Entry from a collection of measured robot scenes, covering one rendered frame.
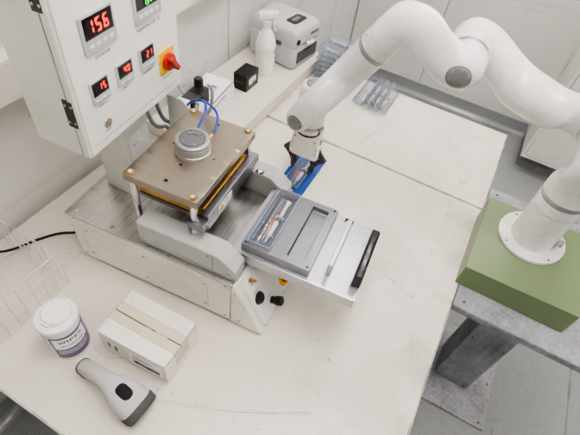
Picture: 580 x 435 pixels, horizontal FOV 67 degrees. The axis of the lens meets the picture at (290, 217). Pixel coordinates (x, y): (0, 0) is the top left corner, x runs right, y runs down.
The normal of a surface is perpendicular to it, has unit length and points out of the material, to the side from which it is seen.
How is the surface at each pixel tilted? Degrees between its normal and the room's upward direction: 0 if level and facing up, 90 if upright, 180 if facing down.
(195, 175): 0
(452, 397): 0
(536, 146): 90
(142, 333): 1
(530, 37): 90
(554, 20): 90
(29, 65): 90
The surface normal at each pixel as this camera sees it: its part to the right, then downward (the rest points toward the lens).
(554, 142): -0.48, 0.63
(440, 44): -0.78, -0.03
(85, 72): 0.91, 0.36
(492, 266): 0.06, -0.62
